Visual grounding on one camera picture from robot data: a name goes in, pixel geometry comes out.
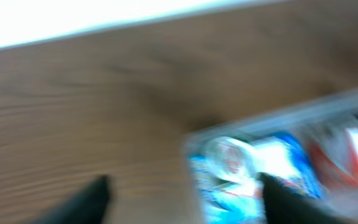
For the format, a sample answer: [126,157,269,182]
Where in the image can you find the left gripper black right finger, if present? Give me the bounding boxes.
[259,173,352,224]

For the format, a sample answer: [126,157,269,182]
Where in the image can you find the red small box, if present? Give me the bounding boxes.
[309,123,358,189]

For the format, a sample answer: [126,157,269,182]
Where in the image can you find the dark green round-logo box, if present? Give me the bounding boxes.
[203,136,259,183]

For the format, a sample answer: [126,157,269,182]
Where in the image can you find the blue Cool Fever box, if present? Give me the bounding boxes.
[187,132,323,224]

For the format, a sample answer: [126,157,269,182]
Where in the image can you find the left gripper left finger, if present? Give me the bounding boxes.
[31,175,112,224]

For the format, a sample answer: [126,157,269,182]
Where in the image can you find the clear plastic container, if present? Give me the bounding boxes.
[185,89,358,223]

